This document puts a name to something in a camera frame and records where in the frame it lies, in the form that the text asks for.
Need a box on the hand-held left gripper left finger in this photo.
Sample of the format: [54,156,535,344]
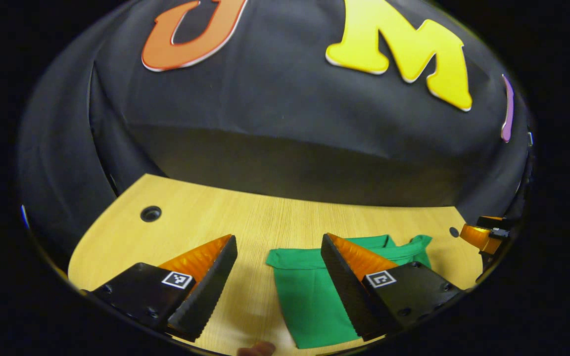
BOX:
[87,234,238,343]

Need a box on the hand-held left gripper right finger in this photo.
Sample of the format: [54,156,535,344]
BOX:
[320,232,465,343]

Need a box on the green T-shirt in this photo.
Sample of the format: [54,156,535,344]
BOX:
[266,234,433,350]

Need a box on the black backdrop cloth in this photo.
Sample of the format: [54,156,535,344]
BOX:
[17,0,533,258]

